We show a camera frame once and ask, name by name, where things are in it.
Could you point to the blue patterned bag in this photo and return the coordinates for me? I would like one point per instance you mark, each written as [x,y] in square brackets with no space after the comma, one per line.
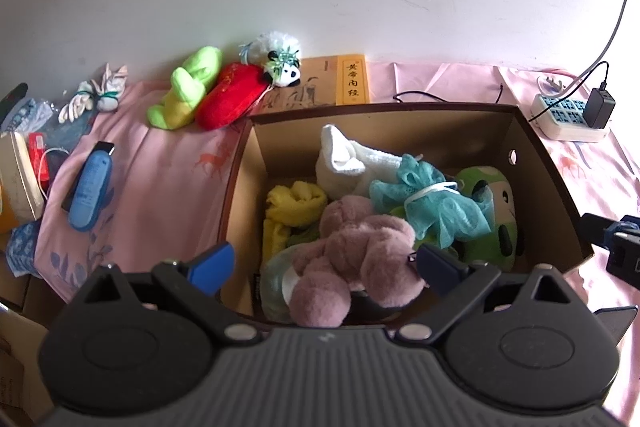
[30,113]

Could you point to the brown cardboard box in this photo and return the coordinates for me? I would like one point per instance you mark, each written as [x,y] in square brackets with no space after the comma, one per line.
[280,142]

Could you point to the green plush toy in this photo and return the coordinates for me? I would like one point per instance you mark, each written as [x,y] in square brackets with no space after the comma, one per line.
[495,217]

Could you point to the white towel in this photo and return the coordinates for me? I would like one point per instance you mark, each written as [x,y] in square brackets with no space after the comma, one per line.
[345,162]

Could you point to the yellow brown book box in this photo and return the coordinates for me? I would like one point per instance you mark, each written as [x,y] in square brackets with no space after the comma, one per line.
[325,84]

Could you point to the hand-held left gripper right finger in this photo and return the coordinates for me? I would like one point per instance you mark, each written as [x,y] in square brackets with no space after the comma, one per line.
[440,268]

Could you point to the white panda plush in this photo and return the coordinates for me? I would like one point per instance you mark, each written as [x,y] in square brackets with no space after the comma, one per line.
[280,57]

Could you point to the yellow plush toy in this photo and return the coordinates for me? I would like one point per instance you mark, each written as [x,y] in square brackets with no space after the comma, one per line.
[292,207]

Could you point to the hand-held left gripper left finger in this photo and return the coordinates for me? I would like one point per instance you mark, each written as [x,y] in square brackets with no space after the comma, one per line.
[212,266]

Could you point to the blue case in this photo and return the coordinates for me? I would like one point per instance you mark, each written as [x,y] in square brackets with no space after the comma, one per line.
[90,187]

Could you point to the red packet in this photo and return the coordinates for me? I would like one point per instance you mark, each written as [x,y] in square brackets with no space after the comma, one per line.
[39,157]

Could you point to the blue-haired doll plush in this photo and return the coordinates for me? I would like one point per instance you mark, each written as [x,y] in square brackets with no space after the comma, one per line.
[275,282]

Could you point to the dark green object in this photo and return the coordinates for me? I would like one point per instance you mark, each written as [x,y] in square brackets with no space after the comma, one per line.
[12,99]

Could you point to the black charger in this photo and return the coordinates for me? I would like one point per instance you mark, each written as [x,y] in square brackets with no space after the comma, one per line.
[600,107]

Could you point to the printed paper bag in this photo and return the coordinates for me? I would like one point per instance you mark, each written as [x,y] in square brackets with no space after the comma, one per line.
[17,177]

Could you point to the teal bath pouf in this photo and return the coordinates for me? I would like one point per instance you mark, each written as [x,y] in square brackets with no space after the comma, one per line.
[435,207]

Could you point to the lime green plush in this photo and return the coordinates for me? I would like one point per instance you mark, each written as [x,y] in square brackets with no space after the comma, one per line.
[187,87]

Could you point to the pink plush bunny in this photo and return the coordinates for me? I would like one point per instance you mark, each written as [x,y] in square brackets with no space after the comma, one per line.
[360,252]

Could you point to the red plush pillow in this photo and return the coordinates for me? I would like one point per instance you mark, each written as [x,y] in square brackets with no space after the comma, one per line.
[230,97]

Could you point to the blue patterned cloth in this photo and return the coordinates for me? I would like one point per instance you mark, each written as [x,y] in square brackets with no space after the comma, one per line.
[24,249]

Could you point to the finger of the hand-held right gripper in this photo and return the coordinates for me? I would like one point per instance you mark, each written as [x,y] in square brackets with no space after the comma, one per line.
[597,229]

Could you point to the white plug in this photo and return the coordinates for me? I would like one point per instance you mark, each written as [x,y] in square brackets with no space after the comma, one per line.
[550,84]

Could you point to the white power strip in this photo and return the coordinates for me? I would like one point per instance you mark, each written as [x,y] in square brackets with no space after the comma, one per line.
[565,117]

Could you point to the white glove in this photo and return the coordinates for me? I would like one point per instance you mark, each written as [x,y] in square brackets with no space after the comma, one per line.
[75,106]

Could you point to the small white bunny plush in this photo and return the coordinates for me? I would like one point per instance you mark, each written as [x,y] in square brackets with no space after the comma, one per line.
[110,89]

